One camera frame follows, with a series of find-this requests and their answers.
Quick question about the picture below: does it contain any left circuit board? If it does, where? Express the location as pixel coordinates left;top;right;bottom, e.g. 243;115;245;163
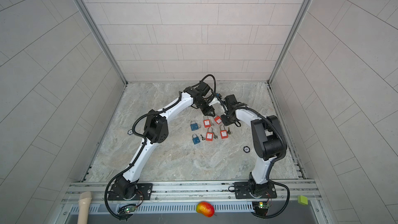
118;204;137;215

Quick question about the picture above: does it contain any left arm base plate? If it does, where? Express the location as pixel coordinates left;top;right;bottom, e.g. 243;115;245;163
107;183;153;201

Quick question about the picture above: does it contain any mango fruit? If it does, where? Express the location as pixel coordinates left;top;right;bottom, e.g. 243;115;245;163
196;202;215;217

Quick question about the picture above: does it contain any blue padlock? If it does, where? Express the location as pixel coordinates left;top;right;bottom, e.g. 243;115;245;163
192;134;201;145
190;120;201;131

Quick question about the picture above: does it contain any circuit board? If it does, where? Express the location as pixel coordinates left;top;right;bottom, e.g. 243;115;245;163
118;204;137;215
252;202;269;218

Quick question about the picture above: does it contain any aluminium rail frame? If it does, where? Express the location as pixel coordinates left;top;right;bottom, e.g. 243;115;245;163
49;179;332;224

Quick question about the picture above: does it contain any green cube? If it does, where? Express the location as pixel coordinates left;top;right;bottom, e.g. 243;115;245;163
297;195;308;205

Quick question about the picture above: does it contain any red padlock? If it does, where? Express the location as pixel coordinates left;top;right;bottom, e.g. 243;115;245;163
205;126;214;141
214;116;222;124
203;116;212;128
220;125;229;139

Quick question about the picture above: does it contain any beige wooden handle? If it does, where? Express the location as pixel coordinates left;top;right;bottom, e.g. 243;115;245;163
77;191;92;224

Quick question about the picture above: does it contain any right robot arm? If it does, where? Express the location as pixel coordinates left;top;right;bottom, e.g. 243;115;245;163
221;94;287;197

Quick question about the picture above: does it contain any right black cable conduit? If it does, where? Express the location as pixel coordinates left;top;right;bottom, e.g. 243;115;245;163
214;93;290;219

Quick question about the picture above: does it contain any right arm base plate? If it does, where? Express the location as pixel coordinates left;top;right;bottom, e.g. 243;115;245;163
233;180;277;199

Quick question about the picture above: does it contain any right circuit board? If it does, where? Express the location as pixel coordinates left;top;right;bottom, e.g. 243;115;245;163
252;202;269;218

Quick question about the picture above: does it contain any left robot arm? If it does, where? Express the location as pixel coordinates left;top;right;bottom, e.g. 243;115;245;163
104;80;217;200

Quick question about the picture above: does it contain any black ring marker right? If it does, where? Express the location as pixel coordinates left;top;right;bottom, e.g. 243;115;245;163
243;146;250;153

